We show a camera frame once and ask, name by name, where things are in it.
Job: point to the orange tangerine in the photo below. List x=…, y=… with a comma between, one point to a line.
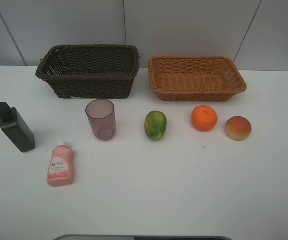
x=204, y=118

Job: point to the red yellow peach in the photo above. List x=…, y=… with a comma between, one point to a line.
x=238, y=128

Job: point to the black pump bottle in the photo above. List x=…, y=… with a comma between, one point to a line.
x=15, y=128

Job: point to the orange wicker basket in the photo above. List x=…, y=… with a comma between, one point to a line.
x=194, y=78

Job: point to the pink detergent bottle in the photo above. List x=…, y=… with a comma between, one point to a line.
x=61, y=167

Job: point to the green mango fruit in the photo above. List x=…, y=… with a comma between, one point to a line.
x=155, y=125

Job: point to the translucent purple plastic cup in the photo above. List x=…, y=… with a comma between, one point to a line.
x=101, y=117

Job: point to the dark brown wicker basket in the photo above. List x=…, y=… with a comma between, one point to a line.
x=96, y=71

